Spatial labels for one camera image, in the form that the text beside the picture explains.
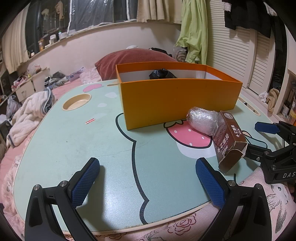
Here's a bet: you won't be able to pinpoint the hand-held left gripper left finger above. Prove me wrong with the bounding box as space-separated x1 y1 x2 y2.
24 157 101 241

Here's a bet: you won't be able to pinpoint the light purple pouch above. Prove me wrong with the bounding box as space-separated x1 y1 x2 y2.
69 67 85 81

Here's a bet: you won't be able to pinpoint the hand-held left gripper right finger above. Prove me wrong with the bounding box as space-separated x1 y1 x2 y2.
195 157 272 241

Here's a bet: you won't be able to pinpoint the brown drink carton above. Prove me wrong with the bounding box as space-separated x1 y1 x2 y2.
212 110 248 174

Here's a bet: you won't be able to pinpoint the orange cardboard box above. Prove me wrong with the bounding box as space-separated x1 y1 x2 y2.
116 62 243 131

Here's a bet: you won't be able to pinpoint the beige rolled towel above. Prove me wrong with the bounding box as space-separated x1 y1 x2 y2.
265 88 281 113

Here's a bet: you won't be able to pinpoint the white drawer unit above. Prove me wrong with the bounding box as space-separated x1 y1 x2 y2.
13 67 52 103

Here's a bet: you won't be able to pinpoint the grey crumpled garment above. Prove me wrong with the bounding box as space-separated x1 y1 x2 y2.
173 45 188 62

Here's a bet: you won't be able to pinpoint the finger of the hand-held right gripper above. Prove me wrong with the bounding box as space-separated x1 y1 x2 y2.
243 142 277 166
254 120 296 145

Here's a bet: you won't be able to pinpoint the white louvered closet doors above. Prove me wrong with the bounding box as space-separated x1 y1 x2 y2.
206 0 290 96

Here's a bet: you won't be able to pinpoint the wall shelf with small goods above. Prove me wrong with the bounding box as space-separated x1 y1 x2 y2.
275 69 296 121

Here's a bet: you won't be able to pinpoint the dark window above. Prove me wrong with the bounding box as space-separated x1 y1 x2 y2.
25 0 139 54

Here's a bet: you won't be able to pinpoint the bubble wrap bundle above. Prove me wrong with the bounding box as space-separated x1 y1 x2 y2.
186 107 220 136

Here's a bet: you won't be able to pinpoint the red-brown corduroy pillow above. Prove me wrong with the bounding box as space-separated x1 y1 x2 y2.
95 49 179 81

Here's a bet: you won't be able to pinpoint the white quilted blanket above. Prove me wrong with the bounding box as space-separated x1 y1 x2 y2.
6 89 55 148

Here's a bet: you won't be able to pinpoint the black hanging garment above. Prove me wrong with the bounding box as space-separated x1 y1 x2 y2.
223 0 287 39

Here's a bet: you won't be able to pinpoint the cream window curtain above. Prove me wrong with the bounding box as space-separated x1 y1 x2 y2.
136 0 184 25
2 5 31 75

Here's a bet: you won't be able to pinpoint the black glossy lace-trimmed pouch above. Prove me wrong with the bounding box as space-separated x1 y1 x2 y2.
149 68 178 80

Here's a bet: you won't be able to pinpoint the light green hanging garment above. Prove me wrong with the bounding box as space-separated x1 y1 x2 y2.
174 0 210 66

